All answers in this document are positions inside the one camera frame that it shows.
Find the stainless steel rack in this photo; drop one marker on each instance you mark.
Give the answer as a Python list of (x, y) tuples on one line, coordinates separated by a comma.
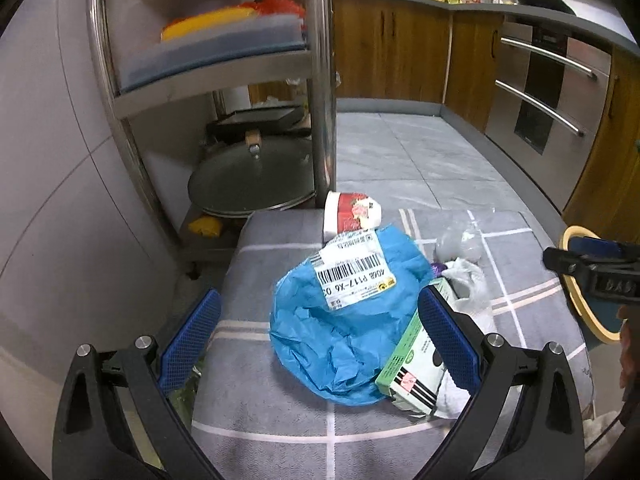
[(316, 63)]

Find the yellow sponge under rack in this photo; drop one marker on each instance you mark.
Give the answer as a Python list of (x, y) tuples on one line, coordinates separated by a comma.
[(206, 226)]

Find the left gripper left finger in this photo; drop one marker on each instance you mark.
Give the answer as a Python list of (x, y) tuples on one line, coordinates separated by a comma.
[(92, 439)]

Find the green cardboard box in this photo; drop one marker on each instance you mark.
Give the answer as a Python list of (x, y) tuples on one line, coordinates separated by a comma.
[(414, 377)]

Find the person's right hand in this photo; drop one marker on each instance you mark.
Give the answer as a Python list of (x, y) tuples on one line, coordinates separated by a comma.
[(629, 348)]

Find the yellow rimmed blue trash bin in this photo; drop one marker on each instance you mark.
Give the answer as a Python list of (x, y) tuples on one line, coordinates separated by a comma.
[(597, 320)]

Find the stainless steel oven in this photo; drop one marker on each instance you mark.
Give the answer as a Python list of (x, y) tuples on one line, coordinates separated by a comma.
[(551, 91)]

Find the white plastic bag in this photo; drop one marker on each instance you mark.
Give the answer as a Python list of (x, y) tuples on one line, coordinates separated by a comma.
[(463, 285)]

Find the wooden kitchen cabinets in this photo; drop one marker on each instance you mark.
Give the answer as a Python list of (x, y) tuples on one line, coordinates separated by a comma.
[(416, 83)]

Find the blue shipping bag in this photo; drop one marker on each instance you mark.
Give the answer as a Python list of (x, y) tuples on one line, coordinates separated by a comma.
[(338, 316)]

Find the stacked plastic containers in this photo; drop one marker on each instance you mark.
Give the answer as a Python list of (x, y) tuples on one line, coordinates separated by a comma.
[(179, 49)]

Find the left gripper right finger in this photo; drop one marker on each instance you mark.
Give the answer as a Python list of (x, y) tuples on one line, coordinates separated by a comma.
[(544, 439)]

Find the black square pan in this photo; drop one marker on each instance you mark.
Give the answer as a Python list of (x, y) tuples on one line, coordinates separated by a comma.
[(282, 120)]

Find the clear plastic bag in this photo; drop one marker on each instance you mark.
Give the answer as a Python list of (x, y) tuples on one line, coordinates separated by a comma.
[(460, 240)]

